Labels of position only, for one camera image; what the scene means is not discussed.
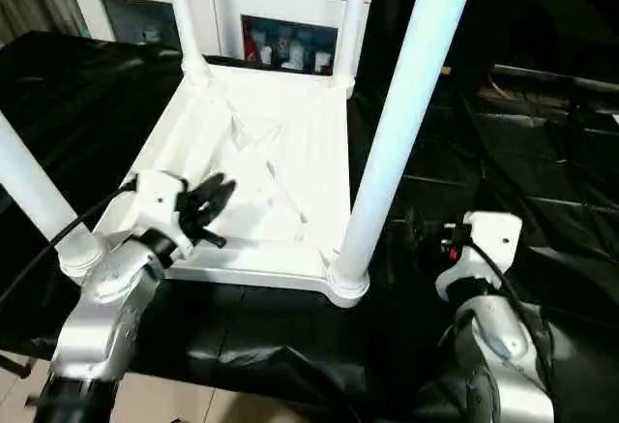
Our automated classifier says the white plastic table top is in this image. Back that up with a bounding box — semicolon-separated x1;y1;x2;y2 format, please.
92;60;370;308

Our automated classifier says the black mat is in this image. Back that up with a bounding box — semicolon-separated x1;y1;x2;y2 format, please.
0;31;619;419

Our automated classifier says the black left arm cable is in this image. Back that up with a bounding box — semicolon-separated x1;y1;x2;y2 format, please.
0;176;141;308

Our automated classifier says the black metal rail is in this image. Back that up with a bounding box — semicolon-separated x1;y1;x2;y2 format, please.
488;63;619;97

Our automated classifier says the black metal table frame leg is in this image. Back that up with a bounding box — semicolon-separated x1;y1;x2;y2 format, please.
0;349;36;381

